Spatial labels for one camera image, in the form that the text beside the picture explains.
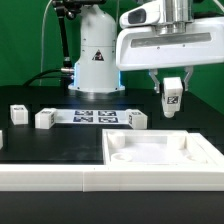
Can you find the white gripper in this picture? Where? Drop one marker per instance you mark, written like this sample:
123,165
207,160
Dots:
141,48

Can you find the white square tabletop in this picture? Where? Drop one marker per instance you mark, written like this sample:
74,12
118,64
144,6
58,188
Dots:
152,147

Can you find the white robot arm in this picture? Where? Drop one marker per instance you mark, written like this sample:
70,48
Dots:
158,34

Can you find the white L-shaped obstacle fence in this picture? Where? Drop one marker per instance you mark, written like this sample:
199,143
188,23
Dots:
118,177

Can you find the white tag sheet with markers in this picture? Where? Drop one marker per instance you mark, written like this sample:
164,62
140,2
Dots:
77,116

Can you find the white block at left edge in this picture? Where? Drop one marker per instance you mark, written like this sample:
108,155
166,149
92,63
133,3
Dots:
1,139

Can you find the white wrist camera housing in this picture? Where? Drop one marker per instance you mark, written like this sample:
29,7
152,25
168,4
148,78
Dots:
146,14

